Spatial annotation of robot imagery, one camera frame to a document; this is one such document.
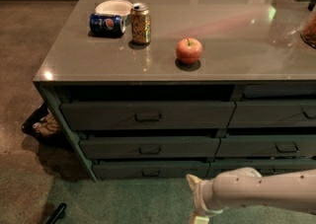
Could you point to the black bin with brown bag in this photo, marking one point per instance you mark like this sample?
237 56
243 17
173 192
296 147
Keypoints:
42 125

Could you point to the glass jar with snacks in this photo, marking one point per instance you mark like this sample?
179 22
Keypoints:
308 31

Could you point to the gold soda can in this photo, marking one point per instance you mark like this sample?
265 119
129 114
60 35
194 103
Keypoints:
140 23

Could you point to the red apple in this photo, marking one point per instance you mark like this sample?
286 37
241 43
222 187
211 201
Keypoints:
188 50

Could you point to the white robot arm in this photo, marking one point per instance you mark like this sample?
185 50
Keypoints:
246 187

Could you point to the black object on floor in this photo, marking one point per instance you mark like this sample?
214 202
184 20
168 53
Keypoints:
58 213

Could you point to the drawer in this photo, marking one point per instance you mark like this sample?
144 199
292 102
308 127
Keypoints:
264 167
149 169
147 115
279 113
267 146
149 147

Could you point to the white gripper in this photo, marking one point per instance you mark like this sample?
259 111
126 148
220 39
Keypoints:
201 194

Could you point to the white bowl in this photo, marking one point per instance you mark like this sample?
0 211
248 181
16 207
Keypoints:
114 7

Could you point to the grey drawer cabinet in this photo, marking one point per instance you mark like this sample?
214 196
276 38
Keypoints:
251 51

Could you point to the blue pepsi can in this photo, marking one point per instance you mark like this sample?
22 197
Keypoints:
112 25

